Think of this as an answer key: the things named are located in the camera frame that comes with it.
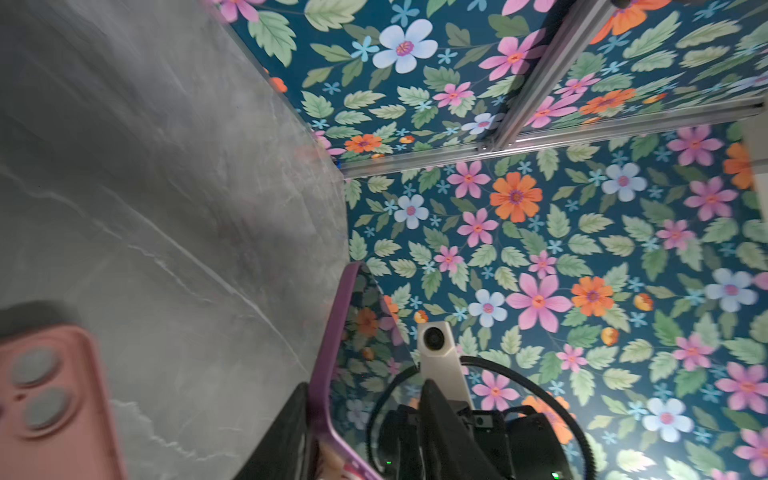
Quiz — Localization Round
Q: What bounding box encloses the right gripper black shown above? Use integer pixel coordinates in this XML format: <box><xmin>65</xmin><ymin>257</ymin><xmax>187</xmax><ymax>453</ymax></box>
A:
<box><xmin>374</xmin><ymin>405</ymin><xmax>574</xmax><ymax>479</ymax></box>

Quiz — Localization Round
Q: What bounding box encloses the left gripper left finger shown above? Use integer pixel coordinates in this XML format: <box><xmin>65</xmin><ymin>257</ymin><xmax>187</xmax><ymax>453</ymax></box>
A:
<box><xmin>234</xmin><ymin>382</ymin><xmax>312</xmax><ymax>480</ymax></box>

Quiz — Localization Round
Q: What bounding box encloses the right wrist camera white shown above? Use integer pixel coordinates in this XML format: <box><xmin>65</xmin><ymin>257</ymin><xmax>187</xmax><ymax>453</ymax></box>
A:
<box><xmin>417</xmin><ymin>321</ymin><xmax>473</xmax><ymax>407</ymax></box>

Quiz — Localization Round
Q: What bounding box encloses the pink phone case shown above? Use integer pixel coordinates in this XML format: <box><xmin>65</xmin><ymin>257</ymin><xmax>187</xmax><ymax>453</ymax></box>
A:
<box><xmin>1</xmin><ymin>325</ymin><xmax>127</xmax><ymax>479</ymax></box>

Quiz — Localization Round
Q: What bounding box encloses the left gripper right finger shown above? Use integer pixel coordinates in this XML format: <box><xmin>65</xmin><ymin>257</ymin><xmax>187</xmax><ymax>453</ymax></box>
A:
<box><xmin>419</xmin><ymin>379</ymin><xmax>502</xmax><ymax>480</ymax></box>

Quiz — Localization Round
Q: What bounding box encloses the black phone pink edge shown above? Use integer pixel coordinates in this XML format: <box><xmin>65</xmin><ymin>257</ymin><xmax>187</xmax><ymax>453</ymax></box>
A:
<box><xmin>309</xmin><ymin>262</ymin><xmax>421</xmax><ymax>479</ymax></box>

